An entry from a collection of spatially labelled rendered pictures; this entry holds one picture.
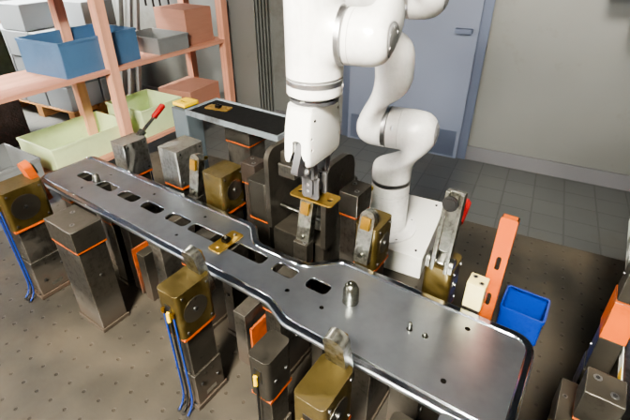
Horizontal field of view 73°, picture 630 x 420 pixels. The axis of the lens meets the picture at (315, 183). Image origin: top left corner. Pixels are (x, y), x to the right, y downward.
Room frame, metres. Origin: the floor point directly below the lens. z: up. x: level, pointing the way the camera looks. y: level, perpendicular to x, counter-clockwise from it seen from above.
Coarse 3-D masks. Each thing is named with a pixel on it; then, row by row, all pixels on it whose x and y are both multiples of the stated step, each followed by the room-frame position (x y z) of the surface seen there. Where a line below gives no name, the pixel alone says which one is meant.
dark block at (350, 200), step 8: (352, 184) 0.88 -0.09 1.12; (360, 184) 0.88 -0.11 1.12; (368, 184) 0.88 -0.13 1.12; (344, 192) 0.85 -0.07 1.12; (352, 192) 0.84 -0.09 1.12; (360, 192) 0.84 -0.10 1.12; (368, 192) 0.87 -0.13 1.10; (344, 200) 0.84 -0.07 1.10; (352, 200) 0.83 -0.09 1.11; (360, 200) 0.84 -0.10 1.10; (368, 200) 0.87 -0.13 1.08; (344, 208) 0.84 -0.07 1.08; (352, 208) 0.83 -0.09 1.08; (360, 208) 0.84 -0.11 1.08; (344, 216) 0.85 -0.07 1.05; (352, 216) 0.83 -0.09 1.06; (344, 224) 0.85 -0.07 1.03; (352, 224) 0.83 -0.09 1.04; (344, 232) 0.85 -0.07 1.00; (352, 232) 0.83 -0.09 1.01; (344, 240) 0.85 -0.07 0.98; (352, 240) 0.83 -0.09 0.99; (344, 248) 0.85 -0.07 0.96; (352, 248) 0.83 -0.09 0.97; (344, 256) 0.85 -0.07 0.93; (352, 256) 0.83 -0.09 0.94
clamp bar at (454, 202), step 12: (456, 192) 0.69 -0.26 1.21; (444, 204) 0.66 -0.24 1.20; (456, 204) 0.65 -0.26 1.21; (444, 216) 0.68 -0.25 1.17; (456, 216) 0.67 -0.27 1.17; (444, 228) 0.68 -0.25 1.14; (456, 228) 0.66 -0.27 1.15; (444, 240) 0.68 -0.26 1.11; (456, 240) 0.67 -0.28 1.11; (432, 252) 0.67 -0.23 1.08; (432, 264) 0.67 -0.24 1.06; (444, 264) 0.66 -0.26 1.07
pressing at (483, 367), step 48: (96, 192) 1.04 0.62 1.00; (144, 192) 1.04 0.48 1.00; (192, 240) 0.82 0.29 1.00; (240, 240) 0.82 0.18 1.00; (240, 288) 0.67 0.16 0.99; (288, 288) 0.66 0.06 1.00; (336, 288) 0.66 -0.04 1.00; (384, 288) 0.66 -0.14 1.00; (384, 336) 0.54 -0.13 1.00; (432, 336) 0.54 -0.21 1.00; (480, 336) 0.54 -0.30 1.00; (432, 384) 0.44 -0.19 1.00; (480, 384) 0.44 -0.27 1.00
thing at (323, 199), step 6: (300, 186) 0.66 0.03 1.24; (294, 192) 0.64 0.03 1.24; (300, 192) 0.64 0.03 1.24; (300, 198) 0.62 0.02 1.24; (306, 198) 0.62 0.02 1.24; (324, 198) 0.62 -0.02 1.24; (330, 198) 0.62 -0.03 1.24; (336, 198) 0.62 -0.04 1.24; (324, 204) 0.60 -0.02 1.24; (330, 204) 0.60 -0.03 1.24
